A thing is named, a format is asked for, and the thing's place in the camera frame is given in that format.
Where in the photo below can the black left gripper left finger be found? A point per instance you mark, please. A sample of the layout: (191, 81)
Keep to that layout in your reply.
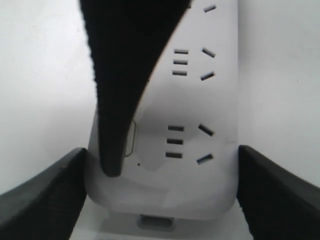
(47, 206)

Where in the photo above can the white five-outlet power strip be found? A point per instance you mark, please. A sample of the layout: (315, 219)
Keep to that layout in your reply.
(180, 159)

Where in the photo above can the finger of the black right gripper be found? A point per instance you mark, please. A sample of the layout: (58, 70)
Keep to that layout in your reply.
(126, 39)

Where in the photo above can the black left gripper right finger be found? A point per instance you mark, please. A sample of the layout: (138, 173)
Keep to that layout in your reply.
(277, 205)

